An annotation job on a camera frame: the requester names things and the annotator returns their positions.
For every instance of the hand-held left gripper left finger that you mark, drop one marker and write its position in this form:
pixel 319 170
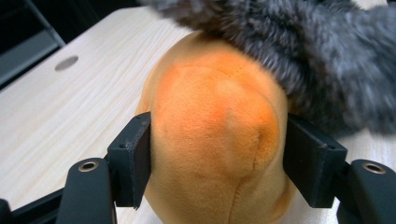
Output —
pixel 132 158

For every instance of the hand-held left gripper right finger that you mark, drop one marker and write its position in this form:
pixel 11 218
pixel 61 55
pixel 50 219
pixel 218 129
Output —
pixel 314 161

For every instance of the orange plush toy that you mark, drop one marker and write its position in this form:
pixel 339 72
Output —
pixel 214 133

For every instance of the white metal stand frame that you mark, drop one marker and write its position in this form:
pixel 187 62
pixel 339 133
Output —
pixel 28 56

